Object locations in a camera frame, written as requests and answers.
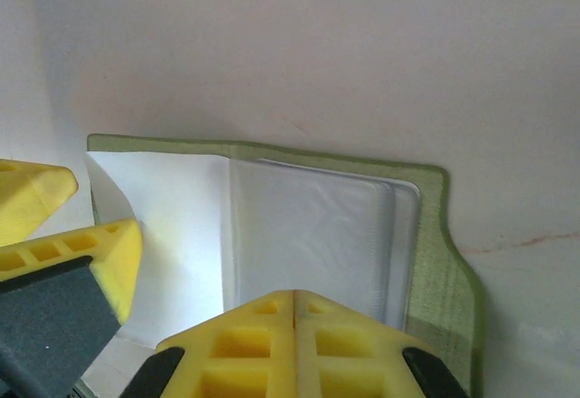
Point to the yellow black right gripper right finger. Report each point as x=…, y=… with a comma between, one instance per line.
x=349, y=352

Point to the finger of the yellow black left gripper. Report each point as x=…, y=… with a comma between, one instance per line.
x=54, y=307
x=31, y=194

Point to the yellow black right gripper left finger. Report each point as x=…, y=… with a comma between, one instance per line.
x=244, y=352

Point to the clear box with red items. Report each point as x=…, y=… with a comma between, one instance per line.
x=435, y=244

